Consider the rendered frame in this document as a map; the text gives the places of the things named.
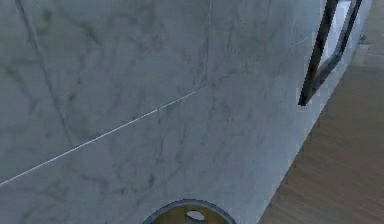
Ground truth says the black framed window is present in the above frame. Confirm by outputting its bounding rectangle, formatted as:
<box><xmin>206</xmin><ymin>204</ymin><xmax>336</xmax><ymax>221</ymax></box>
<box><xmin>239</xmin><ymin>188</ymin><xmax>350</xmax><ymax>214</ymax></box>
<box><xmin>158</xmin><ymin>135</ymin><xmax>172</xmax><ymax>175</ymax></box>
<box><xmin>297</xmin><ymin>0</ymin><xmax>364</xmax><ymax>107</ymax></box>

